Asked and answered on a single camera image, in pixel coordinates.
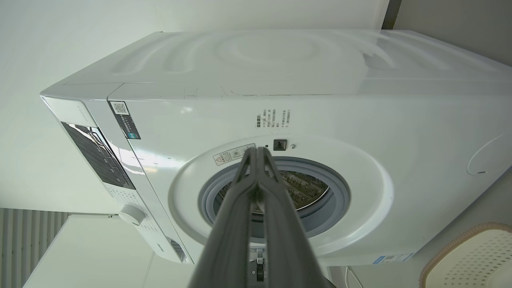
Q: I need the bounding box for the cream perforated laundry basket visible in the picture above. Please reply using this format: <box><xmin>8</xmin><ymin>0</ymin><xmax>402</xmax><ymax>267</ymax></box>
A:
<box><xmin>419</xmin><ymin>223</ymin><xmax>512</xmax><ymax>288</ymax></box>

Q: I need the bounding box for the white cabinet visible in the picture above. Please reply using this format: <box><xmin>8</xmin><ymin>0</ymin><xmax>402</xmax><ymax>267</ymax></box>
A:
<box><xmin>24</xmin><ymin>214</ymin><xmax>194</xmax><ymax>288</ymax></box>

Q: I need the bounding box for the black glossy control display panel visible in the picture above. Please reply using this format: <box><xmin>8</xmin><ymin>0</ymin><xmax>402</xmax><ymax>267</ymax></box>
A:
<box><xmin>61</xmin><ymin>121</ymin><xmax>136</xmax><ymax>190</ymax></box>

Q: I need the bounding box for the silver metal door hinge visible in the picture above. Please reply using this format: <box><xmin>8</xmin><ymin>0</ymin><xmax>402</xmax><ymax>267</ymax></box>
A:
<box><xmin>250</xmin><ymin>248</ymin><xmax>266</xmax><ymax>282</ymax></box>

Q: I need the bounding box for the blue energy label sticker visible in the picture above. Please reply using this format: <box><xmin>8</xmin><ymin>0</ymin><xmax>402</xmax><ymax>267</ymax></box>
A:
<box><xmin>372</xmin><ymin>253</ymin><xmax>414</xmax><ymax>264</ymax></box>

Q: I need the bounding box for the grey slatted panel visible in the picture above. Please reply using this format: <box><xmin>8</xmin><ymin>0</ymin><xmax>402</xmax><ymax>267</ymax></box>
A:
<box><xmin>0</xmin><ymin>208</ymin><xmax>72</xmax><ymax>288</ymax></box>

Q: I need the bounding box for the steel perforated washer drum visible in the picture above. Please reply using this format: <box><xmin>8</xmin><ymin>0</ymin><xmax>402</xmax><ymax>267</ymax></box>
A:
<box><xmin>218</xmin><ymin>170</ymin><xmax>330</xmax><ymax>212</ymax></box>

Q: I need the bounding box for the black QR code sticker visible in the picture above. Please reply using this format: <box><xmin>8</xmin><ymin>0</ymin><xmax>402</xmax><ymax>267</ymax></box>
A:
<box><xmin>109</xmin><ymin>101</ymin><xmax>141</xmax><ymax>140</ymax></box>

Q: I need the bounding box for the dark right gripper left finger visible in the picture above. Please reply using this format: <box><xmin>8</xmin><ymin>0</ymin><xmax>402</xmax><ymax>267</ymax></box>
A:
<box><xmin>188</xmin><ymin>147</ymin><xmax>259</xmax><ymax>288</ymax></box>

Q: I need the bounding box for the white detergent drawer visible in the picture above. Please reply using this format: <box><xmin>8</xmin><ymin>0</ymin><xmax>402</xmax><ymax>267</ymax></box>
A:
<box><xmin>152</xmin><ymin>236</ymin><xmax>190</xmax><ymax>264</ymax></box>

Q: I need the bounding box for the white front-load washing machine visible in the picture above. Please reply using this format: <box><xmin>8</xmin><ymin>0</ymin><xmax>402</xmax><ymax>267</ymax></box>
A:
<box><xmin>40</xmin><ymin>29</ymin><xmax>512</xmax><ymax>266</ymax></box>

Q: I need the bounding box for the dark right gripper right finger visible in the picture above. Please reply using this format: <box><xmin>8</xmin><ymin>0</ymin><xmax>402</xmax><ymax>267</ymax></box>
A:
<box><xmin>259</xmin><ymin>147</ymin><xmax>334</xmax><ymax>288</ymax></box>

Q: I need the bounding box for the grey warning sticker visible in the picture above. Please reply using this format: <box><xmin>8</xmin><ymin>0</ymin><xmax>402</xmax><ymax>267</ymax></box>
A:
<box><xmin>213</xmin><ymin>143</ymin><xmax>256</xmax><ymax>166</ymax></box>

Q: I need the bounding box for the white round control knob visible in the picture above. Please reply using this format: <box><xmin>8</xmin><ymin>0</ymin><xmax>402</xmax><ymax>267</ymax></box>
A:
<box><xmin>118</xmin><ymin>205</ymin><xmax>146</xmax><ymax>226</ymax></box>

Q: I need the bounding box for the round drain filter cover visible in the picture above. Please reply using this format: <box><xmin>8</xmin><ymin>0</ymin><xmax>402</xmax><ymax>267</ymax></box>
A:
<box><xmin>467</xmin><ymin>134</ymin><xmax>512</xmax><ymax>176</ymax></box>

